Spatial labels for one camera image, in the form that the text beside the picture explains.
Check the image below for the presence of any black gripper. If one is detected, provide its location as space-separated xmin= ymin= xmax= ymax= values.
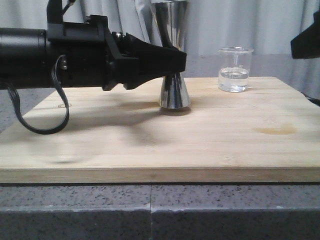
xmin=47 ymin=14 xmax=187 ymax=91

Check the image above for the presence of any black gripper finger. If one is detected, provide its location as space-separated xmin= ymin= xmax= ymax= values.
xmin=290 ymin=10 xmax=320 ymax=59

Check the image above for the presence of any steel double jigger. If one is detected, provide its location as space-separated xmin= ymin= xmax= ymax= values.
xmin=150 ymin=0 xmax=191 ymax=109

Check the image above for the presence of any glass beaker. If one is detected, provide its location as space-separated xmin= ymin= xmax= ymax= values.
xmin=218 ymin=46 xmax=254 ymax=93

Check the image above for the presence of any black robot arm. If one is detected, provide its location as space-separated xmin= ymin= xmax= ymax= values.
xmin=0 ymin=15 xmax=187 ymax=91

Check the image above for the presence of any grey curtain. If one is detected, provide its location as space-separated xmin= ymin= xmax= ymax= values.
xmin=0 ymin=0 xmax=320 ymax=58

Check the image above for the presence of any wooden cutting board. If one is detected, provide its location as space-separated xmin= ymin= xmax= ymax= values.
xmin=0 ymin=77 xmax=320 ymax=184

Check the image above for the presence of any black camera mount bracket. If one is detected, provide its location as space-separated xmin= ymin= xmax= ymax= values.
xmin=46 ymin=0 xmax=76 ymax=25

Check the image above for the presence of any black flat cable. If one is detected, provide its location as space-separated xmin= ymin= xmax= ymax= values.
xmin=0 ymin=54 xmax=70 ymax=135

